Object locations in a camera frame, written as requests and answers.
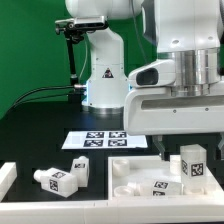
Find white square tabletop tray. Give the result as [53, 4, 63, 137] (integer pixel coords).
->
[108, 155, 220, 200]

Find paper sheet with markers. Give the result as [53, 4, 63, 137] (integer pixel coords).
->
[62, 130, 147, 150]

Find white U-shaped fence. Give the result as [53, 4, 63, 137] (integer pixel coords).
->
[0, 156, 224, 224]

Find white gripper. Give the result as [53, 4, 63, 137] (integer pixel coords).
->
[123, 59, 224, 160]

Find black cables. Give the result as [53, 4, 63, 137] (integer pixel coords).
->
[9, 85, 84, 111]

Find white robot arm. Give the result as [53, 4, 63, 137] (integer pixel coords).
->
[65, 0, 224, 136]

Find camera on black stand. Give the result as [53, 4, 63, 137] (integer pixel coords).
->
[55, 16, 108, 95]

